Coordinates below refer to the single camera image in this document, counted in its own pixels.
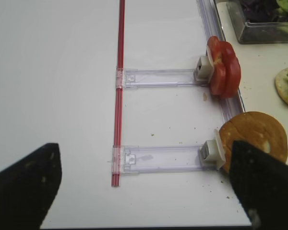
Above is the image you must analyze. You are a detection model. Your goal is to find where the toasted bun slice left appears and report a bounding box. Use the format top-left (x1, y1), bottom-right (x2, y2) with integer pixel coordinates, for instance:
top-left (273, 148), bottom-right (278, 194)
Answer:
top-left (219, 112), bottom-right (288, 173)

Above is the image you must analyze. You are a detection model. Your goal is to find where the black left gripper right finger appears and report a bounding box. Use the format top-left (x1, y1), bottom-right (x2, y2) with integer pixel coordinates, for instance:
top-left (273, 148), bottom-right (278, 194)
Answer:
top-left (229, 141), bottom-right (288, 230)

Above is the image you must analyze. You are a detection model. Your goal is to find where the white tomato pusher block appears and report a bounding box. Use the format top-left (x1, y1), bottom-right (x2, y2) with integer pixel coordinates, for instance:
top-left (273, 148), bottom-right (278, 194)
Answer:
top-left (193, 45), bottom-right (215, 85)

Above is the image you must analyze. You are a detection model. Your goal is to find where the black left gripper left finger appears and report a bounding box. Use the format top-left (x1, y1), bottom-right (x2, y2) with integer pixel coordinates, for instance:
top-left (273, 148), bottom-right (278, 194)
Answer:
top-left (0, 143), bottom-right (62, 230)

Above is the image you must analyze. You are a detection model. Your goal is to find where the clear left divider rail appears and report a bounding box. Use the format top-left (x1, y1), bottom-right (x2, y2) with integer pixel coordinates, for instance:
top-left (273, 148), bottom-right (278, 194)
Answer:
top-left (194, 0), bottom-right (244, 122)

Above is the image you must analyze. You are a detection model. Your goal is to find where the clear tomato pusher track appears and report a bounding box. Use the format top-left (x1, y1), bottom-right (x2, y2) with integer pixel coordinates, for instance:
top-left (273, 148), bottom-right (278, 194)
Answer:
top-left (116, 69), bottom-right (198, 89)

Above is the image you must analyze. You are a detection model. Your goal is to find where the left red rail strip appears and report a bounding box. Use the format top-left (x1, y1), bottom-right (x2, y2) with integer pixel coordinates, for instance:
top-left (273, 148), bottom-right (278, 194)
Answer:
top-left (111, 0), bottom-right (125, 187)

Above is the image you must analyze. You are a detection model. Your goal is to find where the white serving tray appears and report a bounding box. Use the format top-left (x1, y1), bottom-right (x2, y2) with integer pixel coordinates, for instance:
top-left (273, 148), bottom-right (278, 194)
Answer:
top-left (216, 0), bottom-right (288, 164)

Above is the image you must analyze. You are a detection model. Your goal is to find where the tomato slice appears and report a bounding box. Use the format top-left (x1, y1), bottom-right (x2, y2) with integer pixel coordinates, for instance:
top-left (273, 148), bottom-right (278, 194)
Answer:
top-left (207, 36), bottom-right (226, 96)
top-left (220, 41), bottom-right (241, 98)

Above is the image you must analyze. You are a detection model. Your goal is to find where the purple lettuce in container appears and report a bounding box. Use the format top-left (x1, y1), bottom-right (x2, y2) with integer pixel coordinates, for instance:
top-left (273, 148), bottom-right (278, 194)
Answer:
top-left (239, 0), bottom-right (279, 23)

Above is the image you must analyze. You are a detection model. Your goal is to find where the clear lettuce container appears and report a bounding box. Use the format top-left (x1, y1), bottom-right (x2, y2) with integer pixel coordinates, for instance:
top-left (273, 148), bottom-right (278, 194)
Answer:
top-left (227, 0), bottom-right (288, 44)

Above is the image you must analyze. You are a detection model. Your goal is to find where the clear bun pusher track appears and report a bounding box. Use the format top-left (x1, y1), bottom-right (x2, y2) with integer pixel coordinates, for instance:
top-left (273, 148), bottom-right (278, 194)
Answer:
top-left (112, 145), bottom-right (209, 175)

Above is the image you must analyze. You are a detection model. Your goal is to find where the bottom bun on tray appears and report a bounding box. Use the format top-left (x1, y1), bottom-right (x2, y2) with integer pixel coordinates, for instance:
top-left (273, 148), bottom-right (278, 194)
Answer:
top-left (275, 67), bottom-right (288, 105)

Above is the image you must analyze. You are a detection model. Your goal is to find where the white bun pusher block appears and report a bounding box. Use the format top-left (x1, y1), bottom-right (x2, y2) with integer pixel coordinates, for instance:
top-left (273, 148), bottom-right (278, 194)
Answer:
top-left (199, 129), bottom-right (226, 170)

